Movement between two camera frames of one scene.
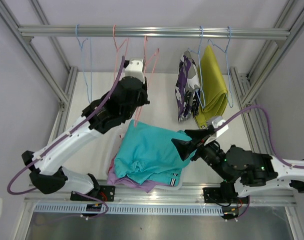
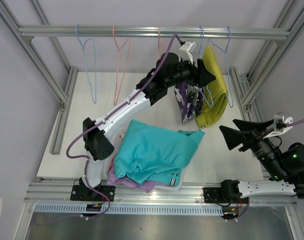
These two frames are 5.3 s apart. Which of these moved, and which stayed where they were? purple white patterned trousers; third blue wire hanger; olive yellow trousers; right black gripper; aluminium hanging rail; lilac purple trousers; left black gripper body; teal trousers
Moved: left black gripper body; right black gripper
Stayed: purple white patterned trousers; olive yellow trousers; aluminium hanging rail; third blue wire hanger; teal trousers; lilac purple trousers
